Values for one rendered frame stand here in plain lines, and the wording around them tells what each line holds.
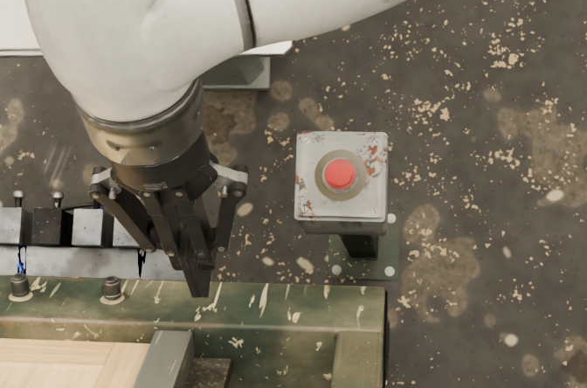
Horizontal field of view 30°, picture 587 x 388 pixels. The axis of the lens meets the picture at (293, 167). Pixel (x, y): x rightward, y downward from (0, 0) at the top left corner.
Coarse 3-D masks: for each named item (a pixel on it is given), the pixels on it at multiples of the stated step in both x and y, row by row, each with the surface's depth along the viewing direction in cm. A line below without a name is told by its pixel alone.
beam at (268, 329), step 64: (0, 320) 146; (64, 320) 146; (128, 320) 145; (192, 320) 145; (256, 320) 144; (320, 320) 144; (384, 320) 144; (256, 384) 146; (320, 384) 145; (384, 384) 145
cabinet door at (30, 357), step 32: (0, 352) 144; (32, 352) 144; (64, 352) 144; (96, 352) 144; (128, 352) 143; (0, 384) 138; (32, 384) 138; (64, 384) 138; (96, 384) 137; (128, 384) 137
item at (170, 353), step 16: (160, 336) 143; (176, 336) 143; (192, 336) 144; (160, 352) 139; (176, 352) 139; (192, 352) 144; (144, 368) 136; (160, 368) 136; (176, 368) 136; (144, 384) 133; (160, 384) 133; (176, 384) 134
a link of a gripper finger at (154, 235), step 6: (150, 228) 93; (150, 234) 93; (156, 234) 93; (180, 234) 94; (156, 240) 93; (180, 240) 94; (174, 258) 95; (174, 264) 96; (180, 264) 96; (180, 270) 97
